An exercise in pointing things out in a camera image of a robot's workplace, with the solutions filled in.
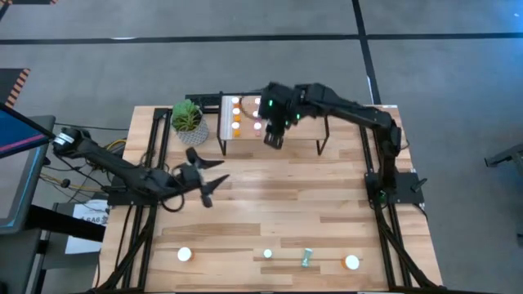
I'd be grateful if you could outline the grey metal stand leg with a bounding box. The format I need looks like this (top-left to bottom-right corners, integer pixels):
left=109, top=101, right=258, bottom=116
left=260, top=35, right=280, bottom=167
left=484, top=141, right=523, bottom=168

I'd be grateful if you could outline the black cart beam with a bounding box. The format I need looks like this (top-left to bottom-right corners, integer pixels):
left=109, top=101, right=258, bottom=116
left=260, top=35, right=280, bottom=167
left=25, top=203, right=106, bottom=243

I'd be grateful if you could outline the white paper sheet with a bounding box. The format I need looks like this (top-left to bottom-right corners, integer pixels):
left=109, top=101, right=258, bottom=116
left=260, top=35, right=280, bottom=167
left=65, top=198, right=110, bottom=255

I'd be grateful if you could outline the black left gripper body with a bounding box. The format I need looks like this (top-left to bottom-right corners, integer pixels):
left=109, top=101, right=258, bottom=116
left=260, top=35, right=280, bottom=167
left=175, top=146, right=214, bottom=208

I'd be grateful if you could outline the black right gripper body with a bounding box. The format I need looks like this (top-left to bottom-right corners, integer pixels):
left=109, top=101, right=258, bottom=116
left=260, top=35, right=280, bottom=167
left=260, top=81, right=306, bottom=132

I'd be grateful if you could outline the thin black floor cable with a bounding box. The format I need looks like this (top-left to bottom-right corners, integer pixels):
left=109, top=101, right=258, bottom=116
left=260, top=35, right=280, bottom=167
left=54, top=121, right=130, bottom=132

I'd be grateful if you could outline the blue screen monitor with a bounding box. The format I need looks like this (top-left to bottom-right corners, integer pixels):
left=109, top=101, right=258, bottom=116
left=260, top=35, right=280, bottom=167
left=0, top=101, right=57, bottom=159

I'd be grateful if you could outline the green plant in patterned pot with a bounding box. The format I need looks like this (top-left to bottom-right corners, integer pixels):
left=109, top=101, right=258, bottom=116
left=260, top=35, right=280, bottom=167
left=170, top=99, right=210, bottom=148

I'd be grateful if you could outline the black aluminium table frame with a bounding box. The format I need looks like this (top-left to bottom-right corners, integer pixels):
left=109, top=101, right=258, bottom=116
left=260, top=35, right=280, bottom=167
left=92, top=90, right=445, bottom=294

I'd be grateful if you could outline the wooden shelf with black legs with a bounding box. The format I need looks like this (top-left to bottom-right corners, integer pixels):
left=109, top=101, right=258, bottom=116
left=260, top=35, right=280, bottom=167
left=216, top=90, right=331, bottom=157

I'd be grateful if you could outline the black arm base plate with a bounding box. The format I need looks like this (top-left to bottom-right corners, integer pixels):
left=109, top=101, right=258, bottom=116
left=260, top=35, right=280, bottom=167
left=106, top=179, right=165, bottom=207
left=364, top=171, right=425, bottom=205

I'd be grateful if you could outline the yellow cable bundle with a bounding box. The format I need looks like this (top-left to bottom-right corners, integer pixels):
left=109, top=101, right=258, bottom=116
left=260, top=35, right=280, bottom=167
left=39, top=170, right=107, bottom=195

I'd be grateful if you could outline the black orange striped mat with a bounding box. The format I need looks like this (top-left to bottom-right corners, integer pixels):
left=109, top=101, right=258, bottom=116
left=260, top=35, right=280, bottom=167
left=0, top=68, right=31, bottom=109
left=0, top=0, right=58, bottom=6

